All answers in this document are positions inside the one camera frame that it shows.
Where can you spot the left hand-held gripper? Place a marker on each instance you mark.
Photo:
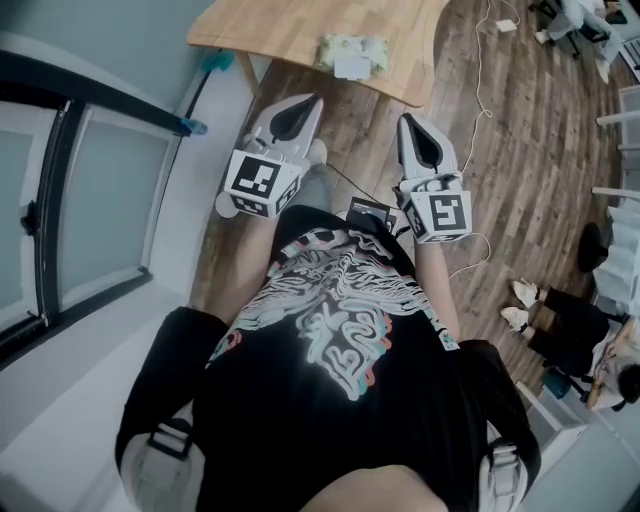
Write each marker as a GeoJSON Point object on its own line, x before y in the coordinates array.
{"type": "Point", "coordinates": [257, 180]}

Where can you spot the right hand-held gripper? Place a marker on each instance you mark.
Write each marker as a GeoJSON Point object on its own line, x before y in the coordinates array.
{"type": "Point", "coordinates": [442, 215]}

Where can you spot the pale green cloth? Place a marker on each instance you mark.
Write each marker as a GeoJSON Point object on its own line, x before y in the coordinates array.
{"type": "Point", "coordinates": [350, 45]}

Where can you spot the person's right forearm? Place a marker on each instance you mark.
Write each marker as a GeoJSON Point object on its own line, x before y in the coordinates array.
{"type": "Point", "coordinates": [435, 280]}

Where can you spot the person's left forearm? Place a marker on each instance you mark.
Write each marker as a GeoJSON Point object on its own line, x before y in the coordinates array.
{"type": "Point", "coordinates": [240, 260]}

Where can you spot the person's white shoe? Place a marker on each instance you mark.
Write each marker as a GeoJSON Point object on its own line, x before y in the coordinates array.
{"type": "Point", "coordinates": [317, 150]}

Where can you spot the person's grey trousers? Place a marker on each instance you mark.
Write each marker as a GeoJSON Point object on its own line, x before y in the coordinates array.
{"type": "Point", "coordinates": [312, 190]}

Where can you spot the wooden table leg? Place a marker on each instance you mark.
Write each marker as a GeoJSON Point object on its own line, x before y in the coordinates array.
{"type": "Point", "coordinates": [248, 75]}

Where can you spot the blue duster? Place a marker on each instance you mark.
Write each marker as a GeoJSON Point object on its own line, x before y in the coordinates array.
{"type": "Point", "coordinates": [218, 60]}

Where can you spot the white power adapter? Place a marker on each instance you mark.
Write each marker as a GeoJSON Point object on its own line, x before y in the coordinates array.
{"type": "Point", "coordinates": [505, 25]}

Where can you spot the white desk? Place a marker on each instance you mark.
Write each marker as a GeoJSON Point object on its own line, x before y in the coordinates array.
{"type": "Point", "coordinates": [617, 119]}

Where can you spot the black round stool base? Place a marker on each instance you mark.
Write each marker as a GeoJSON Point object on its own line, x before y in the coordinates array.
{"type": "Point", "coordinates": [594, 247]}

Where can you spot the black office chair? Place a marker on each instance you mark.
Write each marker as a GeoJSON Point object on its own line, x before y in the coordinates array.
{"type": "Point", "coordinates": [592, 32]}

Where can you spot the white draped table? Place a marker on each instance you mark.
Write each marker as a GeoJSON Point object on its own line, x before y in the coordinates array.
{"type": "Point", "coordinates": [622, 240]}

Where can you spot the black printed t-shirt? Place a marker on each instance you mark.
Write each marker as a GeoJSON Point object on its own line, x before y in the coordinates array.
{"type": "Point", "coordinates": [300, 425]}

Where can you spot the white open shelf unit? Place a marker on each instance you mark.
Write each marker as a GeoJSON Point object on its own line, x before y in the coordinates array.
{"type": "Point", "coordinates": [550, 425]}

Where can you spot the person's neck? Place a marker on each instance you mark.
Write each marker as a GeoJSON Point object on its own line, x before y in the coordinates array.
{"type": "Point", "coordinates": [390, 490]}

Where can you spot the black window frame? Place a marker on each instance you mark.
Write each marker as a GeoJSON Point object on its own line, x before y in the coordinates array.
{"type": "Point", "coordinates": [50, 210]}

